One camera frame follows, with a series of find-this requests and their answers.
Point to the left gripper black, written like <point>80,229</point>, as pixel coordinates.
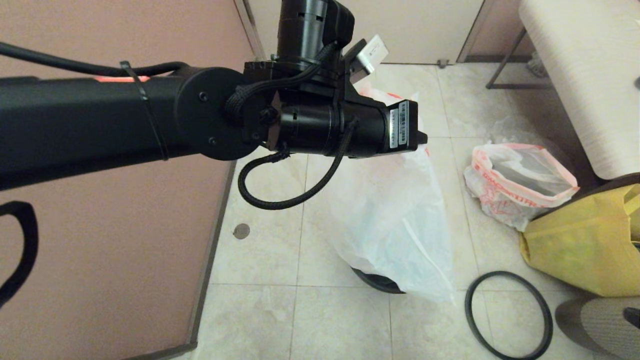
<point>320,127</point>

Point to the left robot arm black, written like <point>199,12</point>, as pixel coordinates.
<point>75,125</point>

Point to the left wrist camera black cylinder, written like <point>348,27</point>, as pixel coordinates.
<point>310,30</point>

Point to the white cartoon-print plastic bag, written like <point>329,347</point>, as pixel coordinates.
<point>395,225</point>

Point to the clear plastic bag dark contents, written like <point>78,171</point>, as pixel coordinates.
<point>505,132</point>

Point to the grey ribbed cylinder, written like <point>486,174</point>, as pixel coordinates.
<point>600,325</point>

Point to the small clear plastic item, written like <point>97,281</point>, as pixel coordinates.
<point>537,67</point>

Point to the used white red-print trash bag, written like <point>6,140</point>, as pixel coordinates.
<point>500,200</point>

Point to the yellow fabric tote bag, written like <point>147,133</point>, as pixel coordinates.
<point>575,245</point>

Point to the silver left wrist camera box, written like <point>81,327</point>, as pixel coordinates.
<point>372,55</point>

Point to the beige door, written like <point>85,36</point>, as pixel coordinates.
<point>425,30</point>

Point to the dark metal table frame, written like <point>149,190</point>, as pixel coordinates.
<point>515,87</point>

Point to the white wood-grain table top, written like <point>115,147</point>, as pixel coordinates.
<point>590,75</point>

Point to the black round trash bin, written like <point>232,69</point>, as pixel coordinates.
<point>380,284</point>

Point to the small grey round floor disc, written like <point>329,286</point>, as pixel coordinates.
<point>241,231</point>

